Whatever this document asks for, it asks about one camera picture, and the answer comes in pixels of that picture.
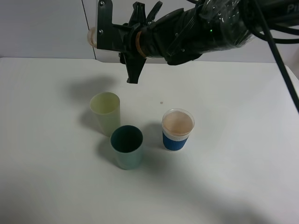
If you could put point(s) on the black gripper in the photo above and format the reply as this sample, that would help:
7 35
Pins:
136 41

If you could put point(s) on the pink label drink bottle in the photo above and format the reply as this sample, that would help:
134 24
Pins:
91 37

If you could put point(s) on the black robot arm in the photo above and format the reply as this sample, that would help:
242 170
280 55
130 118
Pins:
211 25

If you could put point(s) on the pale yellow plastic cup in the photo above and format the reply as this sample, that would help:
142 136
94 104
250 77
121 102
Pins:
106 108

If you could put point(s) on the blue sleeved clear cup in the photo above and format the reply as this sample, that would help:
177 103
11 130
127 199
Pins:
177 124

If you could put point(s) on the teal green plastic cup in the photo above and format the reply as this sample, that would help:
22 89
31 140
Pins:
127 142

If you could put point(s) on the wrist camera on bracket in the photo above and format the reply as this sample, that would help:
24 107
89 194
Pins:
108 34

